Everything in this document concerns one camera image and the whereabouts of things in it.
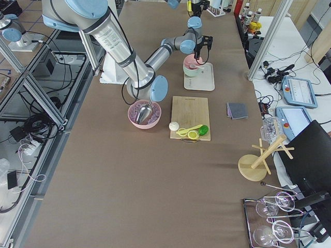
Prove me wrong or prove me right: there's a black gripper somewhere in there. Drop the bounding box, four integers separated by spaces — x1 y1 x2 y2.
194 42 203 57

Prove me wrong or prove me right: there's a small pink bowl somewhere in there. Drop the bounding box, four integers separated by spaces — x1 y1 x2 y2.
184 54 203 68

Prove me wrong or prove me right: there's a white ceramic spoon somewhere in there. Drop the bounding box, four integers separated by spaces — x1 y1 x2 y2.
189 64 204 70

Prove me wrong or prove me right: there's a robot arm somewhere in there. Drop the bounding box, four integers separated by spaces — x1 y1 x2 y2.
164 0 210 17
42 1 213 102

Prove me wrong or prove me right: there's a top green bowl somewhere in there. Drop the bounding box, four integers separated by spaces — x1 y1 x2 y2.
183 66 201 77

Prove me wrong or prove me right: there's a large pink ice bowl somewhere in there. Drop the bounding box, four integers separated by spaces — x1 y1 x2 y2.
127 100 162 129

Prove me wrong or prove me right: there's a cream rabbit tray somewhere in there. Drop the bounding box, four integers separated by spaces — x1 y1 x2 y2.
184 63 215 91

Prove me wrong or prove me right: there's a bamboo cutting board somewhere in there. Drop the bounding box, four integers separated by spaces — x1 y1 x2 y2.
171 96 211 141

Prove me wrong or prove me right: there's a grey folded cloth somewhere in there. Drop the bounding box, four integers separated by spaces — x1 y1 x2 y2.
227 102 248 119

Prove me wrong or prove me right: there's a white steamed bun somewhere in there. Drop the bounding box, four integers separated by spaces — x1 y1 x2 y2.
169 121 179 131

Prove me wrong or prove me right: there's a metal ice scoop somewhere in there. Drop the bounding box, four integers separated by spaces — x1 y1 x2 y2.
136 101 153 125

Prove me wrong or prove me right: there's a green lime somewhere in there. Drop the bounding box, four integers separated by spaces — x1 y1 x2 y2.
198 125 209 136

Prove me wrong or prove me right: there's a lemon slice under knife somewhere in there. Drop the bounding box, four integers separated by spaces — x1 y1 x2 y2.
178 128 187 137

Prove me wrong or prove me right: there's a yellow plastic knife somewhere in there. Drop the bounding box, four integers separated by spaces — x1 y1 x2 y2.
176 124 203 134

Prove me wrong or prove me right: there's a lemon slice front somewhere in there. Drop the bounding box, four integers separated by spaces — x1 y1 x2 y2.
187 130 200 140

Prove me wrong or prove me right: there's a blue teach pendant far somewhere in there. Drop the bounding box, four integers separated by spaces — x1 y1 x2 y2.
282 76 318 109

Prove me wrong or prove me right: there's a blue teach pendant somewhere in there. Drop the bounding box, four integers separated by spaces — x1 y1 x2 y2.
276 106 312 141
282 76 318 109

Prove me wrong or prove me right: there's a blue teach pendant near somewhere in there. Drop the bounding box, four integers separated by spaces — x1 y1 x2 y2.
276 106 312 141

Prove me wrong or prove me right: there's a wooden cup stand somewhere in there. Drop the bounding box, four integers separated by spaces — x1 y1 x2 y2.
238 134 294 181

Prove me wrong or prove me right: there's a black office chair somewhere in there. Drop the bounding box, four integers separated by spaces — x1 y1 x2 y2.
279 120 330 219

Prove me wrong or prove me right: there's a wine glass rack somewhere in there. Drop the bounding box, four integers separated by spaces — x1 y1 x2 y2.
244 181 311 247

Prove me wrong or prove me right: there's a metal board handle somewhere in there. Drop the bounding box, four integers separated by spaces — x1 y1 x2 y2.
181 138 200 143

